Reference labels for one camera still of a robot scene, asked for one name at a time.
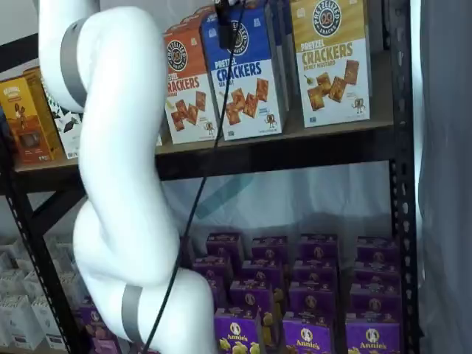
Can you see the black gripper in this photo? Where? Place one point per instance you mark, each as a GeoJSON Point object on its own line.
{"type": "Point", "coordinates": [222, 3]}

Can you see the blue white pretzel crackers box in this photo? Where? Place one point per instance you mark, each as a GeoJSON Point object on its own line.
{"type": "Point", "coordinates": [254, 70]}

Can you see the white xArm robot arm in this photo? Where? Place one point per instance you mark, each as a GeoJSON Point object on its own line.
{"type": "Point", "coordinates": [118, 110]}

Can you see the orange pretzel crackers box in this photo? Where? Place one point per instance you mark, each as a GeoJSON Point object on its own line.
{"type": "Point", "coordinates": [188, 92]}
{"type": "Point", "coordinates": [188, 21]}

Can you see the gold pretzel crackers box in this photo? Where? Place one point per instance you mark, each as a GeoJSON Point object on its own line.
{"type": "Point", "coordinates": [332, 73]}

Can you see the black metal shelf rack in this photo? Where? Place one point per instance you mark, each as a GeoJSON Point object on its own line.
{"type": "Point", "coordinates": [295, 153]}

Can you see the brown fibreboard shelf board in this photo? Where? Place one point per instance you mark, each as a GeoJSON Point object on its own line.
{"type": "Point", "coordinates": [380, 122]}

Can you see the black white patterned box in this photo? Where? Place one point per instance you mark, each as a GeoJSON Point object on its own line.
{"type": "Point", "coordinates": [60, 118]}

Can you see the brown animal cookie box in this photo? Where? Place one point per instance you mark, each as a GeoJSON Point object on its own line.
{"type": "Point", "coordinates": [33, 75]}
{"type": "Point", "coordinates": [20, 121]}

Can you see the purple Annie's box orange label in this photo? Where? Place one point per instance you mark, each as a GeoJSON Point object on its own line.
{"type": "Point", "coordinates": [212, 267]}
{"type": "Point", "coordinates": [225, 245]}

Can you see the purple Annie's box yellow label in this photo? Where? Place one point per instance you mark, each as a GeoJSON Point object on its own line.
{"type": "Point", "coordinates": [236, 332]}
{"type": "Point", "coordinates": [262, 271]}
{"type": "Point", "coordinates": [269, 247]}
{"type": "Point", "coordinates": [250, 295]}

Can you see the purple Annie's box brown label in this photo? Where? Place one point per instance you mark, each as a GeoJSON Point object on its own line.
{"type": "Point", "coordinates": [313, 300]}
{"type": "Point", "coordinates": [308, 339]}
{"type": "Point", "coordinates": [319, 246]}
{"type": "Point", "coordinates": [315, 271]}

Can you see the purple Annie's box teal label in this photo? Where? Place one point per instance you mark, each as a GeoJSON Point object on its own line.
{"type": "Point", "coordinates": [376, 249]}
{"type": "Point", "coordinates": [372, 339]}
{"type": "Point", "coordinates": [374, 302]}
{"type": "Point", "coordinates": [376, 273]}

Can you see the purple Annie's snack box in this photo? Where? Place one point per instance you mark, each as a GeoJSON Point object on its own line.
{"type": "Point", "coordinates": [92, 315]}
{"type": "Point", "coordinates": [101, 341]}

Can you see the white product box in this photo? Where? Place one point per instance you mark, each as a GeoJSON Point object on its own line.
{"type": "Point", "coordinates": [42, 321]}
{"type": "Point", "coordinates": [33, 284]}
{"type": "Point", "coordinates": [14, 324]}
{"type": "Point", "coordinates": [10, 282]}

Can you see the translucent white backdrop sheet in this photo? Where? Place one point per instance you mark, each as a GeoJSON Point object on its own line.
{"type": "Point", "coordinates": [295, 199]}

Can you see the white fabric curtain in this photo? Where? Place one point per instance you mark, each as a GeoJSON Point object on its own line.
{"type": "Point", "coordinates": [442, 184]}

